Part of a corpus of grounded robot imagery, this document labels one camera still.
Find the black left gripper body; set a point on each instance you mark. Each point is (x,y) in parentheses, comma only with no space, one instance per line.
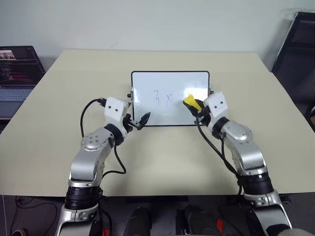
(129,123)

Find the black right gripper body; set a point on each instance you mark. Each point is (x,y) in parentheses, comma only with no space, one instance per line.
(203,116)

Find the yellow whiteboard eraser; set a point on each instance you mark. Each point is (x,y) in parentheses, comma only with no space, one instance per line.
(190,101)

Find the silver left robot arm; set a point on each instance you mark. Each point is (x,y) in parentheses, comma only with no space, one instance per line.
(86,159)

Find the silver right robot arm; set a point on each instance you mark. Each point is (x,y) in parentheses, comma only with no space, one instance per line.
(248,157)

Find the small black-framed whiteboard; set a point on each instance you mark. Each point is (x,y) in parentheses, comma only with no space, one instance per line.
(169,98)

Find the dark rounded shape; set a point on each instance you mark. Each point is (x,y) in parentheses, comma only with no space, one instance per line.
(197,221)
(137,221)

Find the black chair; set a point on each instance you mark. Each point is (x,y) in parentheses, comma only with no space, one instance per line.
(295,61)

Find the open laptop computer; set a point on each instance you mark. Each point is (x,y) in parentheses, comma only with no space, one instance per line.
(17,78)

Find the tape roll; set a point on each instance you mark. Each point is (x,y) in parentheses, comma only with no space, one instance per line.
(19,232)

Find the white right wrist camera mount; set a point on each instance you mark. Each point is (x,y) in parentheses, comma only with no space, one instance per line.
(216,103)

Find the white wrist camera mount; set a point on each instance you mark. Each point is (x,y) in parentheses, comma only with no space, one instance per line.
(216,103)
(113,110)

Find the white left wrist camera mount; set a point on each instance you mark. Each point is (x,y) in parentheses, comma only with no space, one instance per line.
(113,110)

